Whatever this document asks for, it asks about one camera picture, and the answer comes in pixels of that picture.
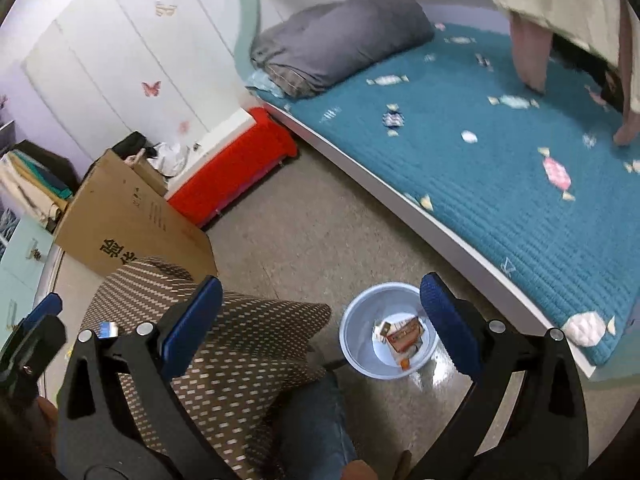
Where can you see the light blue patterned pillow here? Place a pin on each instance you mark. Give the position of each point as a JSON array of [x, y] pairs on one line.
[[261, 85]]

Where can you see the round table with patterned cloth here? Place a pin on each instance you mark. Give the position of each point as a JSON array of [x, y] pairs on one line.
[[240, 340]]

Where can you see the black bag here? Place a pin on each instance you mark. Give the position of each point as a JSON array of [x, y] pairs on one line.
[[132, 142]]

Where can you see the red storage bench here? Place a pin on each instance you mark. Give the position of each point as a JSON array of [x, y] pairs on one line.
[[235, 170]]

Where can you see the teal quilted bed cover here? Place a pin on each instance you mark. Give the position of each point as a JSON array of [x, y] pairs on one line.
[[450, 185]]

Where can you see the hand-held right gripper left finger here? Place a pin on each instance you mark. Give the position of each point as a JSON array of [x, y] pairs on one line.
[[192, 325]]

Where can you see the white wardrobe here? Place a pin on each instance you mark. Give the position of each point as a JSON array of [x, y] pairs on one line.
[[100, 50]]

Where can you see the light blue plastic basin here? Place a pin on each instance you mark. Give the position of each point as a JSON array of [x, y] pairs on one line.
[[360, 325]]

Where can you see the black cloth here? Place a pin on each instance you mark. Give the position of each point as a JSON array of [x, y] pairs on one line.
[[585, 60]]

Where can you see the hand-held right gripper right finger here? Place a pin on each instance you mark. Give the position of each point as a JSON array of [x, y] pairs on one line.
[[445, 325]]

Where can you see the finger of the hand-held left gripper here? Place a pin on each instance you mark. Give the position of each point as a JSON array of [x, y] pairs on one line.
[[44, 306]]

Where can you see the golden butterfly sticker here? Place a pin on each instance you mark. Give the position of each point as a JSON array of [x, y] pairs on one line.
[[166, 9]]

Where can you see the pale pink butterfly sticker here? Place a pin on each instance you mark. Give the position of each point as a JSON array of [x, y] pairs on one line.
[[184, 126]]

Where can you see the white plastic bag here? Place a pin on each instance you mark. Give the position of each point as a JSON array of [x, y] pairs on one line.
[[169, 157]]

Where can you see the person's leg in jeans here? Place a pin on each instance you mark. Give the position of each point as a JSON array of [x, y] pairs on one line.
[[315, 430]]

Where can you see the stack of folded cloths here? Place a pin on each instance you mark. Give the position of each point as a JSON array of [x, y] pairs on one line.
[[35, 185]]

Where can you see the large cardboard box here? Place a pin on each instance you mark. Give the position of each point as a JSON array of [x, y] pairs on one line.
[[125, 225]]

